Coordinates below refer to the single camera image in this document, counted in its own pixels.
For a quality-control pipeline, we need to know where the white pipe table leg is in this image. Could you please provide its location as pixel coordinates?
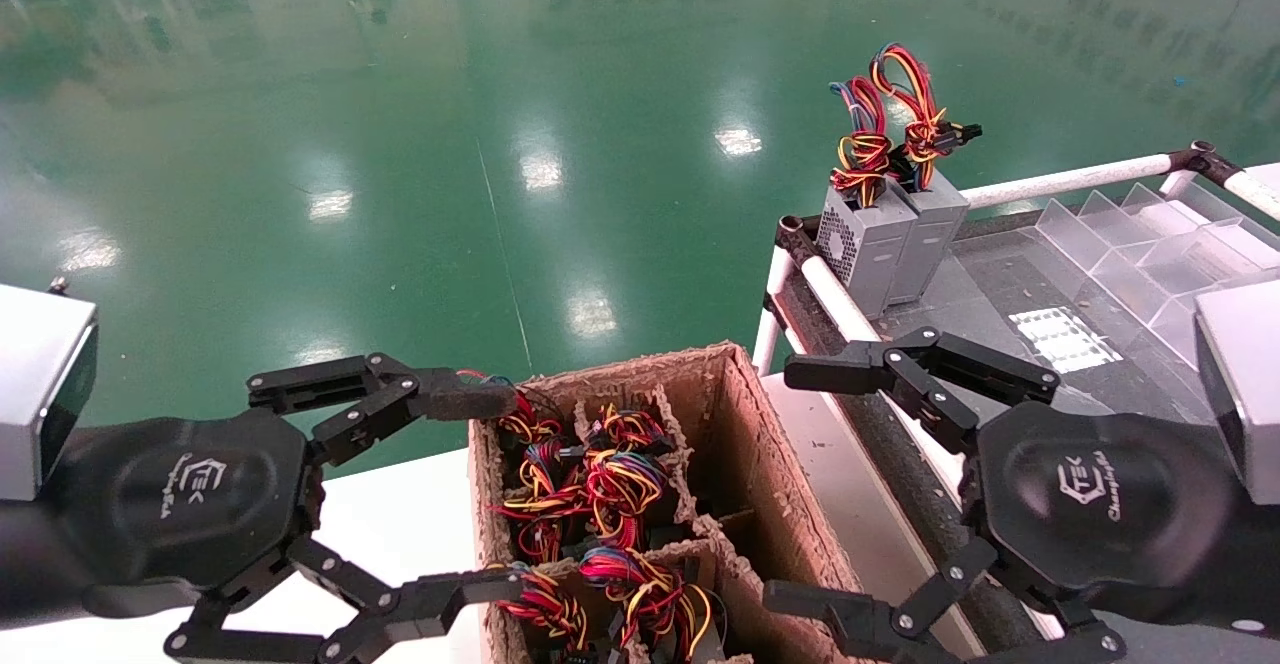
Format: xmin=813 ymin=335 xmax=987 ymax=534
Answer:
xmin=752 ymin=244 xmax=798 ymax=377

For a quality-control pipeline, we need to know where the long white pipe rail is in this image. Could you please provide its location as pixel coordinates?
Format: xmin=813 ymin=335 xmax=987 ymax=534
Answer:
xmin=797 ymin=252 xmax=1066 ymax=640

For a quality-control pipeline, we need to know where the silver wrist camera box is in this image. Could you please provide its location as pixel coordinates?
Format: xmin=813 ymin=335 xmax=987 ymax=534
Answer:
xmin=0 ymin=277 xmax=99 ymax=502
xmin=1195 ymin=279 xmax=1280 ymax=505

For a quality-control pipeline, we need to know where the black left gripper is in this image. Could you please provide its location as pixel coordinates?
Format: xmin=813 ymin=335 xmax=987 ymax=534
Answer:
xmin=48 ymin=352 xmax=526 ymax=664

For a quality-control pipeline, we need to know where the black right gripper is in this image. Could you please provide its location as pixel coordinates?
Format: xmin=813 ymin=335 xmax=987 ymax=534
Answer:
xmin=763 ymin=327 xmax=1246 ymax=664

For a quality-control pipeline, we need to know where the grey power supply plain side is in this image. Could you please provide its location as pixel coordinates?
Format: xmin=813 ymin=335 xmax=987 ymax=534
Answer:
xmin=870 ymin=42 xmax=984 ymax=306

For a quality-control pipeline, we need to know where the clear acrylic divider tray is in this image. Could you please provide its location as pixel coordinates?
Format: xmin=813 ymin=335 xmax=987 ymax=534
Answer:
xmin=1035 ymin=181 xmax=1280 ymax=370

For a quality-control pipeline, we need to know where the boxed power supply wire bundle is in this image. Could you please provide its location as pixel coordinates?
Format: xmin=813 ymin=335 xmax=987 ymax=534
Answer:
xmin=495 ymin=389 xmax=566 ymax=445
xmin=585 ymin=402 xmax=673 ymax=455
xmin=498 ymin=439 xmax=591 ymax=565
xmin=578 ymin=544 xmax=716 ymax=664
xmin=495 ymin=564 xmax=591 ymax=655
xmin=580 ymin=449 xmax=669 ymax=545

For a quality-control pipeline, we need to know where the grey power supply with grille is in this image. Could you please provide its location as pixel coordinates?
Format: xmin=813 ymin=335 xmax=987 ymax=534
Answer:
xmin=815 ymin=77 xmax=918 ymax=321

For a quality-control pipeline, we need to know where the black pipe connector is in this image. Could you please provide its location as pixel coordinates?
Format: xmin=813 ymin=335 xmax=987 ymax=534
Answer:
xmin=1165 ymin=140 xmax=1246 ymax=190
xmin=778 ymin=214 xmax=823 ymax=267

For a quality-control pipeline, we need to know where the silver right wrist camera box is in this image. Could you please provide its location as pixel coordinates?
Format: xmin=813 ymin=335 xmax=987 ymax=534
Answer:
xmin=1195 ymin=279 xmax=1280 ymax=505

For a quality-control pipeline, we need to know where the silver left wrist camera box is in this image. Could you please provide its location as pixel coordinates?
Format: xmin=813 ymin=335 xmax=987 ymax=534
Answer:
xmin=0 ymin=277 xmax=99 ymax=502

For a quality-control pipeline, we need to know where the short white pipe rail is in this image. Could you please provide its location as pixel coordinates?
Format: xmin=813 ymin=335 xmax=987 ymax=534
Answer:
xmin=1222 ymin=169 xmax=1280 ymax=223

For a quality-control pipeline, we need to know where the brown cardboard box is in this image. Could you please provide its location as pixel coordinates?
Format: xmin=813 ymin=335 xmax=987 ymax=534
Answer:
xmin=468 ymin=341 xmax=871 ymax=664

